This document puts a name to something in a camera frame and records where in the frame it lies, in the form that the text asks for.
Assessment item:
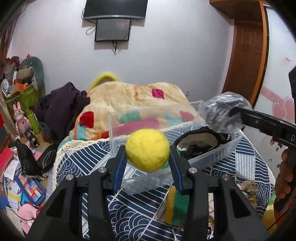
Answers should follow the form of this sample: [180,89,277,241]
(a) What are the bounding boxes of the yellow patterned scrunchie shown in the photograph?
[237,180,258,209]

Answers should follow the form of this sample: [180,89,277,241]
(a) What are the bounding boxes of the green yellow sponge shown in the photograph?
[164,186,189,226]

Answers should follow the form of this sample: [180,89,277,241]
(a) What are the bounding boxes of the grey item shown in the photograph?
[199,92,252,133]

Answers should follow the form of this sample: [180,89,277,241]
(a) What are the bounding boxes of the black lace garment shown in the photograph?
[173,126,232,160]

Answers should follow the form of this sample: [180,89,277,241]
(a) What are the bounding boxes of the clear plastic storage bin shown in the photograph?
[108,101,243,195]

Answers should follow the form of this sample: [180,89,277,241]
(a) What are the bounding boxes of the yellow felt ball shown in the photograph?
[125,128,170,172]

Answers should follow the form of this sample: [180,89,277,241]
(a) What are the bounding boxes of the person's right hand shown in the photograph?
[274,149,293,199]

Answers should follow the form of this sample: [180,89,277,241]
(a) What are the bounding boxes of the white sliding wardrobe door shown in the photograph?
[244,6,295,183]

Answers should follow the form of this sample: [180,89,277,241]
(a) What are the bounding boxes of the colourful puzzle tray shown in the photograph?
[15,172,46,205]

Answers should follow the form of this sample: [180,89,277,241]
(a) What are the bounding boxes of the black plastic bag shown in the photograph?
[15,140,58,180]

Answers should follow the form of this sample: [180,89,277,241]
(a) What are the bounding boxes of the wooden wardrobe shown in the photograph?
[210,1,269,106]

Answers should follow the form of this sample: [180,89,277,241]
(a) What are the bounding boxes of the black flashlight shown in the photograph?
[25,129,40,148]

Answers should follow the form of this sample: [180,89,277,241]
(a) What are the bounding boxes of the red book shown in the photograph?
[0,147,14,174]

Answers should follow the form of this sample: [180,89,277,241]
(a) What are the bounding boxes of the green bottle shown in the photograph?
[27,110,40,134]

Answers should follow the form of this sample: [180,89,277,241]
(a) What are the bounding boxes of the pink rabbit toy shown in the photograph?
[13,102,32,136]

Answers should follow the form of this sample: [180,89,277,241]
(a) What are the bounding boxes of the dark purple clothing pile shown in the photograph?
[35,82,90,143]

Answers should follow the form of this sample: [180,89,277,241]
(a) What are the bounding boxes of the green cardboard box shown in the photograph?
[4,85,39,118]

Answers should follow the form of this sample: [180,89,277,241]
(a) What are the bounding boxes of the beige patchwork fleece blanket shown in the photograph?
[60,81,197,146]

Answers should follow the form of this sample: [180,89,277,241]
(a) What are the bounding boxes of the yellow fuzzy cushion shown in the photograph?
[88,71,119,91]

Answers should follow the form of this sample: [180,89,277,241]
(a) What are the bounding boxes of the grey green neck pillow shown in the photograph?
[20,56,46,97]

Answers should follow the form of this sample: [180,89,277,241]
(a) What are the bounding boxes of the small wall monitor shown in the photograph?
[95,18,132,42]

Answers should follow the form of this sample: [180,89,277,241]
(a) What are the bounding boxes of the wall mounted black television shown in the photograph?
[83,0,148,20]

